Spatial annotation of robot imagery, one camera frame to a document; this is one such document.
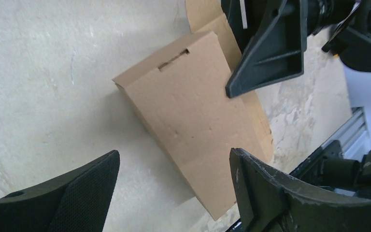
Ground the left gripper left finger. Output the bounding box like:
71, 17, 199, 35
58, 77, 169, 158
0, 150, 120, 232

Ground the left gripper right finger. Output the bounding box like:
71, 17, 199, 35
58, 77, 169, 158
229, 148, 371, 232

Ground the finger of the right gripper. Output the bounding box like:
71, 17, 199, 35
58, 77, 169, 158
226, 0, 307, 98
220, 0, 267, 53

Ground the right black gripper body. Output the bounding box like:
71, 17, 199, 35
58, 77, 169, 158
307, 0, 356, 35

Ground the brown cardboard box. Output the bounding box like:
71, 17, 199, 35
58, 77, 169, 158
114, 0, 274, 220

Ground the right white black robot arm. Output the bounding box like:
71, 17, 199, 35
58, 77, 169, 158
221, 0, 371, 98

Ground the aluminium frame rail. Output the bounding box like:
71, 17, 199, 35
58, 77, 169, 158
321, 107, 371, 161

